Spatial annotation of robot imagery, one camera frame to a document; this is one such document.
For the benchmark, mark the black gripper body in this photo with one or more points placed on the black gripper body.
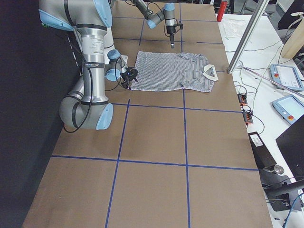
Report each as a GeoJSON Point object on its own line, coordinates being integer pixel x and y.
{"type": "Point", "coordinates": [126, 82]}
{"type": "Point", "coordinates": [170, 30]}

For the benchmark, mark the striped polo shirt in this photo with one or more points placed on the striped polo shirt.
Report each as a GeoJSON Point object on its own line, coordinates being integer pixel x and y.
{"type": "Point", "coordinates": [160, 72]}

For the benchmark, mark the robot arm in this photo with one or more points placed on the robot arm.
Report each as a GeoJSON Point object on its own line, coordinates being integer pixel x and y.
{"type": "Point", "coordinates": [166, 13]}
{"type": "Point", "coordinates": [87, 106]}

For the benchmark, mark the red bottle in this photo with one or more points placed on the red bottle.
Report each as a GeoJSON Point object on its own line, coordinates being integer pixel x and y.
{"type": "Point", "coordinates": [221, 10]}

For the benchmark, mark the plastic bag on desk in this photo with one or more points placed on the plastic bag on desk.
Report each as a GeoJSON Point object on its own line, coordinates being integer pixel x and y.
{"type": "Point", "coordinates": [232, 30]}

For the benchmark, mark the orange connector block upper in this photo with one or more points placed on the orange connector block upper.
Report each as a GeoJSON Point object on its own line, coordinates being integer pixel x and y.
{"type": "Point", "coordinates": [242, 97]}

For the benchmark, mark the orange connector block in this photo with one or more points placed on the orange connector block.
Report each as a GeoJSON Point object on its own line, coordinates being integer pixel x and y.
{"type": "Point", "coordinates": [242, 97]}
{"type": "Point", "coordinates": [247, 115]}

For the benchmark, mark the orange connector block lower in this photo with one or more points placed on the orange connector block lower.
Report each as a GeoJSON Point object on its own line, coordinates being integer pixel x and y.
{"type": "Point", "coordinates": [247, 115]}

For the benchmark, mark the upper teach pendant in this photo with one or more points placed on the upper teach pendant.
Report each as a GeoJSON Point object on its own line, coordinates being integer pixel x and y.
{"type": "Point", "coordinates": [287, 76]}

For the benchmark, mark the teach pendant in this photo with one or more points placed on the teach pendant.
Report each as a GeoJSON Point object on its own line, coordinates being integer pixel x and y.
{"type": "Point", "coordinates": [287, 76]}
{"type": "Point", "coordinates": [289, 107]}

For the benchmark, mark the wooden board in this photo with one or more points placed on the wooden board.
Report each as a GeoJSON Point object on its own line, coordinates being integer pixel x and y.
{"type": "Point", "coordinates": [296, 41]}

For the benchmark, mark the lower teach pendant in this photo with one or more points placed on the lower teach pendant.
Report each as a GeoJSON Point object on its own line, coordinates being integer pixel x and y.
{"type": "Point", "coordinates": [289, 107]}

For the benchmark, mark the black box with label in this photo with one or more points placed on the black box with label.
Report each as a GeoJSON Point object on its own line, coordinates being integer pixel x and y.
{"type": "Point", "coordinates": [263, 157]}

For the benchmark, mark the black monitor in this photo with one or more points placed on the black monitor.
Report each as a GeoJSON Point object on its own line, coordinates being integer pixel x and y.
{"type": "Point", "coordinates": [291, 146]}

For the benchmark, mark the silver round knob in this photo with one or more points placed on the silver round knob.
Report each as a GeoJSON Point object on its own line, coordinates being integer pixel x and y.
{"type": "Point", "coordinates": [279, 170]}

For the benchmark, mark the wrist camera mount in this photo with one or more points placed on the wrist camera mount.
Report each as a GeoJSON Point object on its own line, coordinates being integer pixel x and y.
{"type": "Point", "coordinates": [179, 24]}
{"type": "Point", "coordinates": [134, 71]}

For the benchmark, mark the aluminium frame post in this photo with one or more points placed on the aluminium frame post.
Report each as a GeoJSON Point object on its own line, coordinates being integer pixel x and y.
{"type": "Point", "coordinates": [261, 6]}

